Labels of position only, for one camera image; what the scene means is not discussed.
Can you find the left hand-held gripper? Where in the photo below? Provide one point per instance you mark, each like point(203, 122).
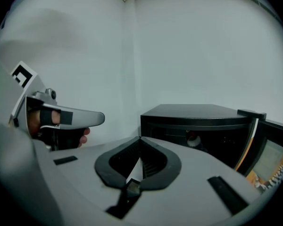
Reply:
point(23, 76)

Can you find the black mini fridge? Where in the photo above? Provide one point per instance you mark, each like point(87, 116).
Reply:
point(191, 113)

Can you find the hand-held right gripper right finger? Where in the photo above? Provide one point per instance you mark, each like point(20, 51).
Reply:
point(191, 196)

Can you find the black white striped blanket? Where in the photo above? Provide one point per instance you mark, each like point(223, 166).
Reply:
point(277, 175)

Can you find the left hand-held gripper camera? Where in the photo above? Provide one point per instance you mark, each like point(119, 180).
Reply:
point(50, 93)

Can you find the person's left hand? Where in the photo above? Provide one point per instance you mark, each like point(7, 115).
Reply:
point(34, 121)

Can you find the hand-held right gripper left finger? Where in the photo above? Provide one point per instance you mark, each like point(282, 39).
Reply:
point(80, 178)

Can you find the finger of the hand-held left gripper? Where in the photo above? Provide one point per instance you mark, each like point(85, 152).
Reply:
point(89, 118)

